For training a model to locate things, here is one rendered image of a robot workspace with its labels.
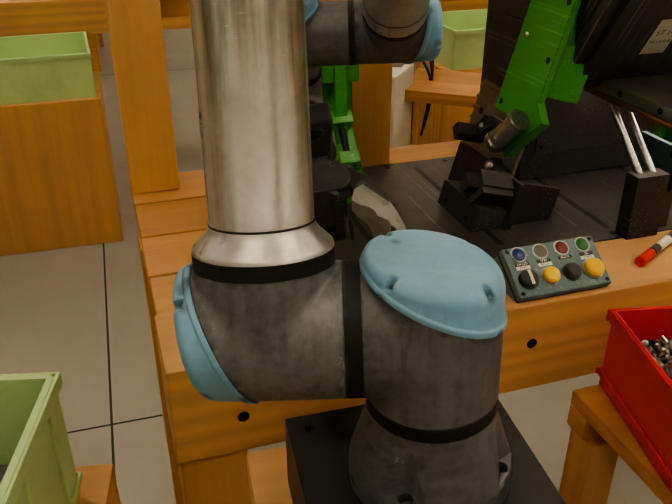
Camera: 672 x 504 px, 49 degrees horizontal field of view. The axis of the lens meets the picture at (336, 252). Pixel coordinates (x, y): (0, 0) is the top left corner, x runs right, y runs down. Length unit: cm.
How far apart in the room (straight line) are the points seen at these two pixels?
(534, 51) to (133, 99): 70
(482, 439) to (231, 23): 39
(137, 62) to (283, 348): 90
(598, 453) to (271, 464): 47
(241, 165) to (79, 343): 214
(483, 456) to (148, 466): 156
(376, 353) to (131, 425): 174
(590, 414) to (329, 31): 60
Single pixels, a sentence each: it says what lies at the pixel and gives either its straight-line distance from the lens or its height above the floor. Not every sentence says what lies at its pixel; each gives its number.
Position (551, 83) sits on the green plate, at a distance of 122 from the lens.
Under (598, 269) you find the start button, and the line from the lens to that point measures 112.
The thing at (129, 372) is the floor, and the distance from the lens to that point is 248.
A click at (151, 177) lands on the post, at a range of 146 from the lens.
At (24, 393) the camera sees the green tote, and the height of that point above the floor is 94.
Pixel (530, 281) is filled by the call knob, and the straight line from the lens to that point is 106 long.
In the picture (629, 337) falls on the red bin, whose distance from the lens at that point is 101.
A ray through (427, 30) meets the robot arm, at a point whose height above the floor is 127.
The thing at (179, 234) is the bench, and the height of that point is 88.
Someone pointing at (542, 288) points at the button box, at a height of 92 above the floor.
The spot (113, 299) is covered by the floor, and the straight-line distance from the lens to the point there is 287.
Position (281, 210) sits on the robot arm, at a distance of 56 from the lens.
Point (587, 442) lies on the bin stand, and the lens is 111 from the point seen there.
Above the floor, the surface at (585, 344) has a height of 81.
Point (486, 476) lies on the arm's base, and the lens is 67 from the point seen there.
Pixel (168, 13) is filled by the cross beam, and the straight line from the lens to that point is 147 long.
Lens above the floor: 145
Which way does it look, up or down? 28 degrees down
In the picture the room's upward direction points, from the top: straight up
